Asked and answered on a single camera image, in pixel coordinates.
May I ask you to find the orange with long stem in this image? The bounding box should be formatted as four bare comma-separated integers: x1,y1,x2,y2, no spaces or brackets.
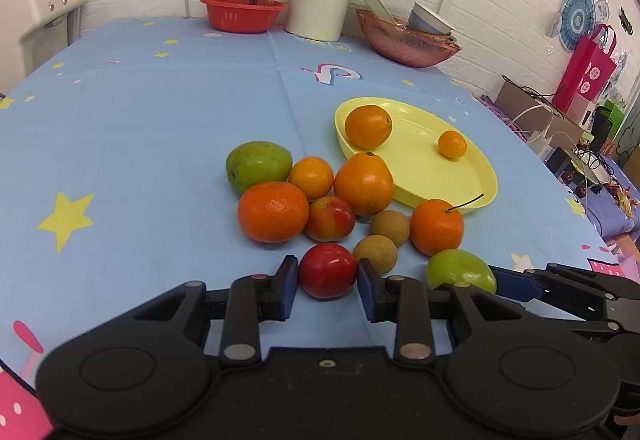
409,194,484,256

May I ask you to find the pink gift bag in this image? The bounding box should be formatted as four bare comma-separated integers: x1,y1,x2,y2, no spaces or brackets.
552,24,617,113

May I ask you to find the pink glass bowl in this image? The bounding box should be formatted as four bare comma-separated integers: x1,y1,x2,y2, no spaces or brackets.
356,9,461,69

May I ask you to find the yellow plastic plate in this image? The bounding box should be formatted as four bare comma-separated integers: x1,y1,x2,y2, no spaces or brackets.
334,97,498,213

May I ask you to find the blue star-print tablecloth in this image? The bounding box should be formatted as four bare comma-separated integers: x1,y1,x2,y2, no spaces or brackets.
1,19,623,439

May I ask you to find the white blue ceramic bowl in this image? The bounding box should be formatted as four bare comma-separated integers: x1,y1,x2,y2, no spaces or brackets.
407,2,454,35

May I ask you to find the round mandarin orange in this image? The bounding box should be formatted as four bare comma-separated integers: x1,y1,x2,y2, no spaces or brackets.
236,181,309,244

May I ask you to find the white charger with cable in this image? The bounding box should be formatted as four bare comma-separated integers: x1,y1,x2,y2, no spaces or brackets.
508,104,584,160

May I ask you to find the dark green mango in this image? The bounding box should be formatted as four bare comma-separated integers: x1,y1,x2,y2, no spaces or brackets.
226,141,293,195

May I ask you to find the large pear-shaped orange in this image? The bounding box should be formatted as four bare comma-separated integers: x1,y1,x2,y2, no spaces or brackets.
333,151,395,216

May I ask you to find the small orange kumquat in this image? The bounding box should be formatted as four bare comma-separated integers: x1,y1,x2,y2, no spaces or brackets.
288,156,334,202

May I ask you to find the light green apple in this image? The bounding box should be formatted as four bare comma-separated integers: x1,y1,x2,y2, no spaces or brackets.
425,249,497,294

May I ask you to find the cardboard box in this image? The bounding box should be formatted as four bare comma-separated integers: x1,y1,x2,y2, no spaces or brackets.
494,75,584,148

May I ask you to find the red plastic basket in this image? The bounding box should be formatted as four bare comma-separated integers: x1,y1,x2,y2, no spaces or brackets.
200,0,288,34

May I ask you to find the green-rimmed plate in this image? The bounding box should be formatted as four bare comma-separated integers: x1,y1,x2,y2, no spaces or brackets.
363,0,396,24

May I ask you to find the black power adapter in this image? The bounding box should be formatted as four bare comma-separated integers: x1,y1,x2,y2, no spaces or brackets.
544,148,570,177

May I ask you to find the red tomato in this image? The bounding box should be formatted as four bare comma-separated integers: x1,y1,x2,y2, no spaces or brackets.
298,243,357,301

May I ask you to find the red yellow plum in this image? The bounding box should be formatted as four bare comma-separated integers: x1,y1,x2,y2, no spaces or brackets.
305,195,356,242

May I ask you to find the blue round fan decoration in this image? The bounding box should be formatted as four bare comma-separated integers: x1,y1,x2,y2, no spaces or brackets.
550,0,596,52

